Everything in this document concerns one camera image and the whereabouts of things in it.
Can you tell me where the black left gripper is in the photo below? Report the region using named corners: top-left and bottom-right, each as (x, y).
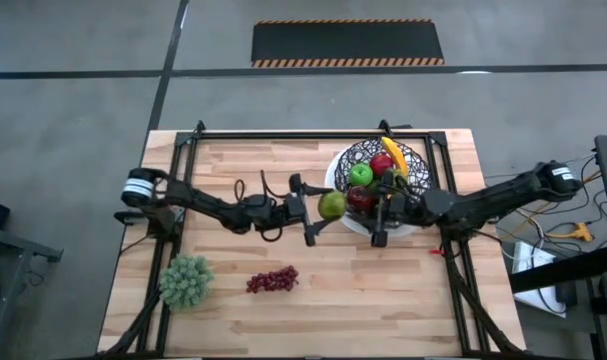
top-left (242, 173), bottom-right (342, 248)

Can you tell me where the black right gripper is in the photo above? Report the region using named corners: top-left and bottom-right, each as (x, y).
top-left (370, 169), bottom-right (437, 248)

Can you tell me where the green grape bunch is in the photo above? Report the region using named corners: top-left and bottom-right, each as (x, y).
top-left (367, 168), bottom-right (410, 197)

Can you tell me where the dark red apple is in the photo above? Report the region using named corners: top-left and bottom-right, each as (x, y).
top-left (345, 185), bottom-right (378, 215)

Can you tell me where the green pear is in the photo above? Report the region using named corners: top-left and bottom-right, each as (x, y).
top-left (317, 190), bottom-right (347, 222)

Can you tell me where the green apple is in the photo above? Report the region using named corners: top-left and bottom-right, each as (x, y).
top-left (348, 162), bottom-right (375, 188)

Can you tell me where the bright red apple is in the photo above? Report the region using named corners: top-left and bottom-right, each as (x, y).
top-left (369, 153), bottom-right (395, 177)

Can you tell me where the yellow banana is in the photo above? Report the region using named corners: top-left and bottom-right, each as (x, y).
top-left (380, 136), bottom-right (409, 179)

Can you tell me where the white plate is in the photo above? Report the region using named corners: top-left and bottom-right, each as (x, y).
top-left (324, 144), bottom-right (424, 239)

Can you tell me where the red grape bunch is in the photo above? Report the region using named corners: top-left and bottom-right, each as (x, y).
top-left (245, 265), bottom-right (300, 294)

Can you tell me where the green potted succulent plant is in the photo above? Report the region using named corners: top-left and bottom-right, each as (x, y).
top-left (158, 254), bottom-right (216, 311)

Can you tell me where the white sheet on floor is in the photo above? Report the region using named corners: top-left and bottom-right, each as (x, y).
top-left (511, 239), bottom-right (568, 319)

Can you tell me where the black hazard-striped floor mat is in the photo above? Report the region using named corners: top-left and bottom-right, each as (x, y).
top-left (250, 18), bottom-right (446, 69)

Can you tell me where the grey side table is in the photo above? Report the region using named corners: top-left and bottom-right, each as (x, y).
top-left (0, 224), bottom-right (64, 360)

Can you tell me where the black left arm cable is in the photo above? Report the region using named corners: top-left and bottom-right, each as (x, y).
top-left (232, 169), bottom-right (285, 244)

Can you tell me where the black wire basket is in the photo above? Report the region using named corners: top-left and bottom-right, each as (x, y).
top-left (333, 138), bottom-right (433, 231)

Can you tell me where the black metal table frame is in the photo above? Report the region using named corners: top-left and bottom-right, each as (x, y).
top-left (95, 119), bottom-right (527, 359)

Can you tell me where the yellow cable connector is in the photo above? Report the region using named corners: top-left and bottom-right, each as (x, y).
top-left (545, 222), bottom-right (593, 243)

